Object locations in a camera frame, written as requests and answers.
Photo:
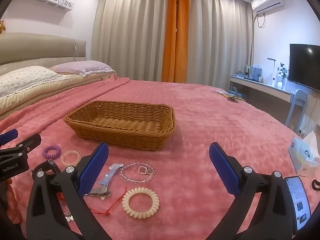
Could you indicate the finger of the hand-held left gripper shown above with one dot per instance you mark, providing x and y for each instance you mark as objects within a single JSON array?
[
  {"x": 8, "y": 135},
  {"x": 30, "y": 141}
]

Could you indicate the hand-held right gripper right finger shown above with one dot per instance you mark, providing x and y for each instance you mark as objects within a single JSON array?
[{"x": 223, "y": 170}]

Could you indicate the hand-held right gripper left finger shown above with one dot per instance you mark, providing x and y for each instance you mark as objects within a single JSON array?
[{"x": 93, "y": 170}]

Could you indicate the light blue hair clip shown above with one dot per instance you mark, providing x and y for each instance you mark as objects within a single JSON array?
[{"x": 107, "y": 177}]

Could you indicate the black wrist watch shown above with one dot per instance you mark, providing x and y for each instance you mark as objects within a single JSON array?
[{"x": 51, "y": 163}]

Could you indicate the brown wicker basket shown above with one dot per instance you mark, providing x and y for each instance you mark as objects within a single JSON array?
[{"x": 120, "y": 132}]

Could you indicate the beige folded quilt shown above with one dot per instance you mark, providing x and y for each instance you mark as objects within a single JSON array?
[{"x": 50, "y": 90}]

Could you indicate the pink fleece blanket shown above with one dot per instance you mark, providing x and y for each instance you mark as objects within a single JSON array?
[{"x": 200, "y": 120}]

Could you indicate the white floral pillow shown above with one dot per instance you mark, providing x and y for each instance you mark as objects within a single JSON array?
[{"x": 27, "y": 77}]

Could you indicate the flat books on bed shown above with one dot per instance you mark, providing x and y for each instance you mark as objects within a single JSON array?
[{"x": 228, "y": 95}]

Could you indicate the white tissue box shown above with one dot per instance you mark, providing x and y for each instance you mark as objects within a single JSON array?
[{"x": 303, "y": 166}]

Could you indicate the smartphone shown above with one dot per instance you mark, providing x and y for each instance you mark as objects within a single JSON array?
[{"x": 298, "y": 202}]

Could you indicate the purple pillow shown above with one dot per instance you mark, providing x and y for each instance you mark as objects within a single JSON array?
[{"x": 82, "y": 67}]

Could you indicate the beige padded headboard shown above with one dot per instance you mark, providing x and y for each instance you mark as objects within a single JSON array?
[{"x": 37, "y": 47}]

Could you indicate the white desk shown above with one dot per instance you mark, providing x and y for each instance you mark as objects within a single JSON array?
[{"x": 262, "y": 86}]

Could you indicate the black band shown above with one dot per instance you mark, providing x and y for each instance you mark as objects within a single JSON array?
[{"x": 316, "y": 185}]

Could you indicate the grey blue chair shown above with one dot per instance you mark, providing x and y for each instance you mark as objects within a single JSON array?
[{"x": 298, "y": 100}]

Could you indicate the vase with flowers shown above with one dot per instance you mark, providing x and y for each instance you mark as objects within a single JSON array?
[{"x": 281, "y": 80}]

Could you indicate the orange plush toy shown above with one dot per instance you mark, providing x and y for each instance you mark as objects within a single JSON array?
[{"x": 2, "y": 26}]

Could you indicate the white desk lamp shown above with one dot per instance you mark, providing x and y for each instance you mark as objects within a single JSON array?
[{"x": 272, "y": 60}]

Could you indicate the beige curtain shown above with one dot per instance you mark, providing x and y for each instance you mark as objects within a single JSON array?
[
  {"x": 127, "y": 30},
  {"x": 220, "y": 42}
]

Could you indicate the black television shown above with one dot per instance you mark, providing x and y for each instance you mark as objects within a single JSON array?
[{"x": 303, "y": 65}]

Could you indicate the orange curtain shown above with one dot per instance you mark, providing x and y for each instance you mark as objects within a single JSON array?
[{"x": 172, "y": 42}]

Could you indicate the white air conditioner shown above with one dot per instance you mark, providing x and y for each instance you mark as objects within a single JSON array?
[{"x": 267, "y": 1}]

